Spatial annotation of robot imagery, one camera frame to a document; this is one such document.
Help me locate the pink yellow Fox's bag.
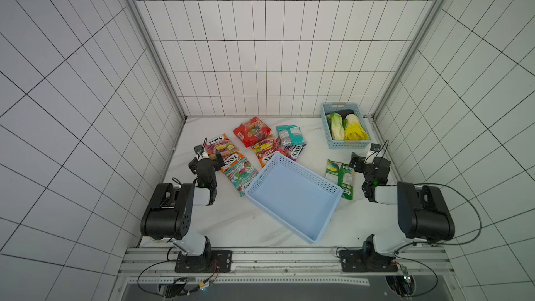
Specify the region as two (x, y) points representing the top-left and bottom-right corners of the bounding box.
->
(205, 134), (238, 160)

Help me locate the teal candy bag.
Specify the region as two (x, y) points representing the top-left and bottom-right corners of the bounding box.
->
(221, 153), (259, 196)
(276, 125), (307, 147)

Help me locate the light blue plastic basket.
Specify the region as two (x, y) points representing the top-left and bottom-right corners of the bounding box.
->
(245, 152), (343, 244)

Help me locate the purple Fox's candy bag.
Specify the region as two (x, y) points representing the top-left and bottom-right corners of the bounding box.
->
(279, 145), (305, 161)

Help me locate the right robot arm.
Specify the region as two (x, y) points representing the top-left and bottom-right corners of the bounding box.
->
(349, 153), (455, 263)

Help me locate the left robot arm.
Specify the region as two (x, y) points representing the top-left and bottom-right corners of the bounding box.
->
(140, 153), (224, 263)

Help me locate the small teal vegetable basket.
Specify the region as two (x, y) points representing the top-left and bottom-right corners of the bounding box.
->
(320, 103), (371, 150)

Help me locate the green snack bag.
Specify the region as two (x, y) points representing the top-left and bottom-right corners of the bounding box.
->
(325, 160), (355, 200)

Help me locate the yellow cabbage toy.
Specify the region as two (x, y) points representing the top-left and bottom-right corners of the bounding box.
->
(343, 114), (370, 141)

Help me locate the red candy bag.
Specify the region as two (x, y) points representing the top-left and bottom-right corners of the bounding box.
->
(233, 117), (271, 148)

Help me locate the orange Fox's candy bag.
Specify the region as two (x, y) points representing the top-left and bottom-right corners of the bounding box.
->
(252, 135), (279, 167)

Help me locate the dark eggplant toy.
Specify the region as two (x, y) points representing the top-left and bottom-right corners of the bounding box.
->
(335, 110), (355, 119)

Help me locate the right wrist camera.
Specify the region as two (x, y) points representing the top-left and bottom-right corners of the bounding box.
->
(370, 143), (382, 152)

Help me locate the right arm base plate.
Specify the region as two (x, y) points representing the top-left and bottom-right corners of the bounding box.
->
(337, 249), (398, 273)

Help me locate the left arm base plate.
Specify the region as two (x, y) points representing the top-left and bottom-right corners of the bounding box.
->
(174, 250), (233, 273)

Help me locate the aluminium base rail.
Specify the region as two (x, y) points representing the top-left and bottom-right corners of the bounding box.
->
(118, 247), (460, 291)

